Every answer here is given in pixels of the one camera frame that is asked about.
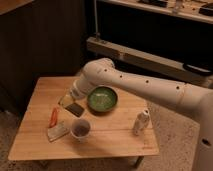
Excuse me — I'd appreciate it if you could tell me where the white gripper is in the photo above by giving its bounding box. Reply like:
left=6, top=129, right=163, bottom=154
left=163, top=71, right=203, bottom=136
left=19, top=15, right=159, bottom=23
left=59, top=81, right=87, bottom=108

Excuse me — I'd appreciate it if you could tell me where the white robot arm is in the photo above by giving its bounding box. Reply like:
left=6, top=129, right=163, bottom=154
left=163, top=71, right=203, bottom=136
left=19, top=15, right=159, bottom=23
left=59, top=58, right=213, bottom=171

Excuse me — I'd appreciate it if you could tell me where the green ceramic bowl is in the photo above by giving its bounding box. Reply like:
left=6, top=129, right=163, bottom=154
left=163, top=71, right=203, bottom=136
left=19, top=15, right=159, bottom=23
left=87, top=86, right=118, bottom=112

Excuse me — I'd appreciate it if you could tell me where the pale sponge block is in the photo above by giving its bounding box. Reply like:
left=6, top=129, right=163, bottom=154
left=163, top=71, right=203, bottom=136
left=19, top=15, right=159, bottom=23
left=47, top=122, right=69, bottom=142

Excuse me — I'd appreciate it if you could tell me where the wooden table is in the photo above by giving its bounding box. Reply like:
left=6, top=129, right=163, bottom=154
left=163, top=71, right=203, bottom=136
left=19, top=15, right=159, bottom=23
left=8, top=77, right=159, bottom=161

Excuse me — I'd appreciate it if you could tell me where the dark wooden cabinet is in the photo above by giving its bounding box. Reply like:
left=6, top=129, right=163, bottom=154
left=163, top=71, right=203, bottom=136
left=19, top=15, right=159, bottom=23
left=0, top=0, right=85, bottom=114

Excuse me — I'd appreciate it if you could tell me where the white plastic bottle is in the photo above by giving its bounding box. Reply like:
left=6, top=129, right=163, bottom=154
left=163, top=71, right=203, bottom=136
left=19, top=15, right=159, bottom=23
left=133, top=109, right=150, bottom=136

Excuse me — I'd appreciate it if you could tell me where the long grey shelf unit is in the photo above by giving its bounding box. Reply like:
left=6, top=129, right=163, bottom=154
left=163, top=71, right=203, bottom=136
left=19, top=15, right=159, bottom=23
left=87, top=37, right=213, bottom=89

